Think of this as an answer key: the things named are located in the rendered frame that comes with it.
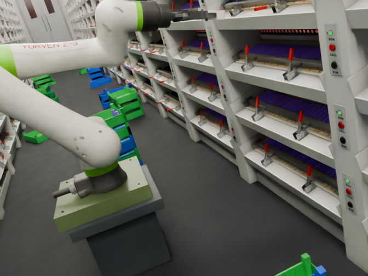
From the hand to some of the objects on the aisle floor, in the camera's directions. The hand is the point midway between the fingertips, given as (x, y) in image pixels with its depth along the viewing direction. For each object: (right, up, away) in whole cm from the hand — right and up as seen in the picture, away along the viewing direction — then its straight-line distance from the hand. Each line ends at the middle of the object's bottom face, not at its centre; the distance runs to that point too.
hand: (214, 15), depth 125 cm
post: (+4, -40, +114) cm, 121 cm away
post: (+51, -77, -13) cm, 94 cm away
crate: (+18, -92, -25) cm, 97 cm away
